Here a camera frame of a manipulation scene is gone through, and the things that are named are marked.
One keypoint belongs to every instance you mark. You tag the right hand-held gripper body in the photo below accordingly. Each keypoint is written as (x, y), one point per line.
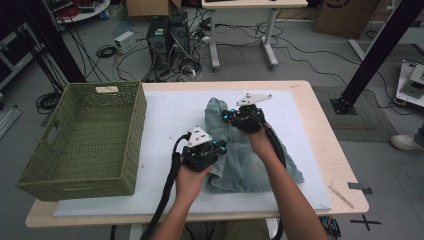
(250, 120)

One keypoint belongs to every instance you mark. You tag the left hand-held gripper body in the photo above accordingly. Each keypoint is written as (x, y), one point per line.
(200, 158)

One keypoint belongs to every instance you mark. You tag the light blue denim shorts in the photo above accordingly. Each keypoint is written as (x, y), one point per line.
(240, 170)

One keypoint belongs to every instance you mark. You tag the green woven basket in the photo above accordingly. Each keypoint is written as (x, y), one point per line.
(130, 150)

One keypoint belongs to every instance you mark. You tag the person's right hand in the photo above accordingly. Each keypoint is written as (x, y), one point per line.
(260, 143)

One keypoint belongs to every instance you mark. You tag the person's left hand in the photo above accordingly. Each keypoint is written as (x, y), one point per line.
(190, 183)

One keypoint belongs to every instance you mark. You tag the white foam mat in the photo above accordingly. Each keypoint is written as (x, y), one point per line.
(173, 106)

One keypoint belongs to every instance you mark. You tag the white power adapter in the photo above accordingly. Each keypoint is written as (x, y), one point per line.
(190, 71)

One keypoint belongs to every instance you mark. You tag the person's olive trousers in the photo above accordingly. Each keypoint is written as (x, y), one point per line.
(233, 231)

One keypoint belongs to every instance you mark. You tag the white table leg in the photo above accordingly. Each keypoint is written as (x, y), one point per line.
(270, 228)

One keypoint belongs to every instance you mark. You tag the grey computer tower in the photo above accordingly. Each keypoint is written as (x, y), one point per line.
(180, 33)

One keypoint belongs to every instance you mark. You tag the black computer tower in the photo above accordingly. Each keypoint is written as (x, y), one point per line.
(158, 46)

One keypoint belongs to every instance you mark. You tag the white-legged wooden desk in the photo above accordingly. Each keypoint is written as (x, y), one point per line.
(266, 4)

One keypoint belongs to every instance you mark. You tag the grey floor mat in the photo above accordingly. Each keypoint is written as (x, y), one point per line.
(363, 126)

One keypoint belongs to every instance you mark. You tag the thin wooden stick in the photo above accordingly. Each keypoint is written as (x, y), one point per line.
(341, 197)

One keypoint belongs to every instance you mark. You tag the white box device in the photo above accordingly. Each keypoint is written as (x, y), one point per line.
(125, 41)

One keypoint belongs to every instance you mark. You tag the black tape strip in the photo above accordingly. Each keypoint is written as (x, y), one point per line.
(358, 186)

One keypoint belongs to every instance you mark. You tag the small cardboard box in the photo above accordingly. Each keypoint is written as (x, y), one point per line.
(146, 7)

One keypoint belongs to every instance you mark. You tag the large cardboard box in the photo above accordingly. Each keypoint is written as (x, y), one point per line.
(346, 18)

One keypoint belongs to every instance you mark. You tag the black metal stand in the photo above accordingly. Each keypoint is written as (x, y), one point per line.
(376, 56)
(53, 43)

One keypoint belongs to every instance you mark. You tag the black tape cross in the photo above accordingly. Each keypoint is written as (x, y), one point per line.
(365, 222)

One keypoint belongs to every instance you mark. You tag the white machine housing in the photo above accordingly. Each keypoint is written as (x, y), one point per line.
(411, 83)

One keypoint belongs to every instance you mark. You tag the round white table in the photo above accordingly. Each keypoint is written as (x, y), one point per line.
(93, 13)

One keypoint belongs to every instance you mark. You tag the dark metal rack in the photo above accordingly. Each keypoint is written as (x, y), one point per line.
(13, 60)

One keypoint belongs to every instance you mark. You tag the silver metal rail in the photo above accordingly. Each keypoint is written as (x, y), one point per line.
(7, 121)

